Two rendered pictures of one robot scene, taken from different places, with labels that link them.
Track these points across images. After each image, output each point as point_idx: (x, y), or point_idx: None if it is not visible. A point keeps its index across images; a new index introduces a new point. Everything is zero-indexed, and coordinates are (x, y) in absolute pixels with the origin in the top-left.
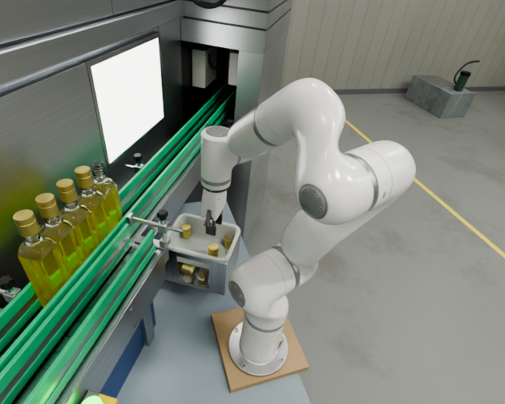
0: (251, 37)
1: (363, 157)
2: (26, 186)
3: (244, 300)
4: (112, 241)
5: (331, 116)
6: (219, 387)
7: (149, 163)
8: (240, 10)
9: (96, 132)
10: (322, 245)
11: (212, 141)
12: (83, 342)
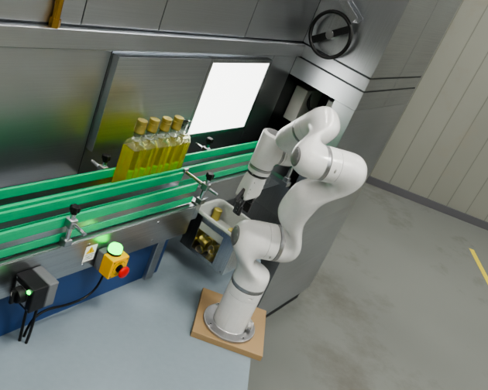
0: (348, 93)
1: (331, 148)
2: (140, 113)
3: (238, 238)
4: (169, 175)
5: (326, 124)
6: (183, 329)
7: (214, 150)
8: (348, 68)
9: (192, 106)
10: (299, 204)
11: (268, 135)
12: (130, 210)
